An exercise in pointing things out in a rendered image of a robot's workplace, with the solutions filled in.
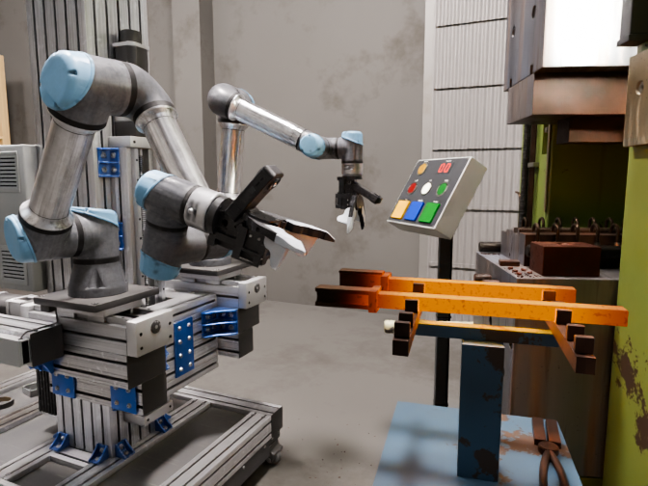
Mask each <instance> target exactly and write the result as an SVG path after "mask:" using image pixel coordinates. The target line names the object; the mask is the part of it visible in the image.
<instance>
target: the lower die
mask: <svg viewBox="0 0 648 486"><path fill-rule="evenodd" d="M622 234H623V230H622V229H621V230H620V240H619V242H620V246H622ZM555 238H556V229H555V230H554V231H551V230H550V229H540V242H555ZM615 239H616V229H614V230H613V232H609V229H600V241H599V242H600V245H610V246H614V242H615ZM535 241H536V229H535V231H532V229H518V234H516V233H514V227H513V229H506V230H502V231H501V246H500V253H501V254H502V255H504V256H505V257H508V258H510V259H517V260H519V261H520V264H521V265H523V266H529V257H527V256H526V246H527V245H530V242H535ZM595 241H596V230H595V229H594V230H593V231H590V229H580V242H585V243H588V244H592V245H594V242H595ZM559 242H576V230H575V229H574V231H570V229H561V230H560V234H559ZM509 253H510V256H509ZM600 267H618V268H620V258H601V265H600Z"/></svg>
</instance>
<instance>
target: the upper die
mask: <svg viewBox="0 0 648 486"><path fill-rule="evenodd" d="M628 76H629V72H628V71H582V72H534V73H533V74H531V75H530V76H529V77H527V78H526V79H524V80H522V81H521V82H519V83H518V84H516V85H514V86H513V87H511V88H510V89H508V107H507V124H557V121H560V120H563V119H566V118H570V117H625V113H626V101H627V89H628Z"/></svg>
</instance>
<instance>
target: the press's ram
mask: <svg viewBox="0 0 648 486"><path fill-rule="evenodd" d="M621 13H622V0H508V2H507V22H506V43H505V64H504V84H503V91H504V92H508V89H510V88H511V87H513V86H514V85H516V84H518V83H519V82H521V81H522V80H524V79H526V78H527V77H529V76H530V75H531V74H533V73H534V72H582V71H629V64H630V57H632V56H634V55H636V54H637V46H630V47H616V43H617V41H619V40H620V25H621Z"/></svg>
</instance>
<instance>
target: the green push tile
mask: <svg viewBox="0 0 648 486"><path fill-rule="evenodd" d="M439 207H440V204H439V203H432V202H428V203H427V205H426V206H425V208H424V209H423V211H422V213H421V215H420V217H419V219H418V221H419V222H421V223H427V224H431V223H432V221H433V219H434V217H435V215H436V213H437V211H438V209H439Z"/></svg>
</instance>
